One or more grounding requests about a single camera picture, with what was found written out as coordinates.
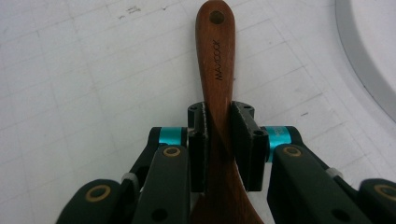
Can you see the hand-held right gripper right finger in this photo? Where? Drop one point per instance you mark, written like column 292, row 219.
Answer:
column 299, row 180

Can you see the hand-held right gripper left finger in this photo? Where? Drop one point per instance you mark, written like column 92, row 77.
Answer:
column 169, row 174

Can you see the white utensil rack stand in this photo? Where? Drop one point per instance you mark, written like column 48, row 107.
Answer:
column 373, row 46

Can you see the dark wooden spoon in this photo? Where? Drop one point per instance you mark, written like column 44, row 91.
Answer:
column 214, row 62

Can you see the white grid mat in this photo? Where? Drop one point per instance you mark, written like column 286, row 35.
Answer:
column 93, row 77

